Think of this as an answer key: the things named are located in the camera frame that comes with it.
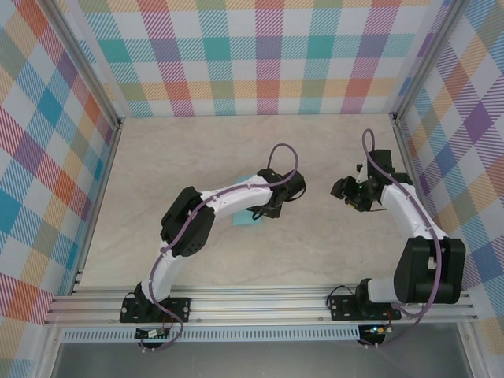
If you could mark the light blue paper sheet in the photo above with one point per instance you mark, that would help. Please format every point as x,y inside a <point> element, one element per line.
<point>241,219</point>

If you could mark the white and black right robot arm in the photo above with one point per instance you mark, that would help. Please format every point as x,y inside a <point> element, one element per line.
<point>421,271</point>

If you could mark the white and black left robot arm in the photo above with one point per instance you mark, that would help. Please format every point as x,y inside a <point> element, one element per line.
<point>189,232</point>

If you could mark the small circuit board with LED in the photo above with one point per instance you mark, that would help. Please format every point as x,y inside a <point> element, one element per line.
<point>374,330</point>

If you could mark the grey metal panel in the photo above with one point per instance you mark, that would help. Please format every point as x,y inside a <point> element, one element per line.
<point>252,360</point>

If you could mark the small black circuit board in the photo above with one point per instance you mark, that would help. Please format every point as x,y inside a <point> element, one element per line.
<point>151,334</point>

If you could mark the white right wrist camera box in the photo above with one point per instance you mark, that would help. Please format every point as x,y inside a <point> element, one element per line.
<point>365,171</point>

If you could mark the aluminium side rail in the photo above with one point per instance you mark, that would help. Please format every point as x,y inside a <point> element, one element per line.
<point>419,197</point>
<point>99,197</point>

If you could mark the long aluminium rail beam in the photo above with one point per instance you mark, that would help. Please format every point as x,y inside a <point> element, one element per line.
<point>256,305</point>

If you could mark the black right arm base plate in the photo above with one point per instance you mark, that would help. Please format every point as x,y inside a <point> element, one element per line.
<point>342,309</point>

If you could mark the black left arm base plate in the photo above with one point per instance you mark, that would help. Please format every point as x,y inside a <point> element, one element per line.
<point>179,309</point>

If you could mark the aluminium corner post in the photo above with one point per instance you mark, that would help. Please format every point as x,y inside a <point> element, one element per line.
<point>425,59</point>
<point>90,67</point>

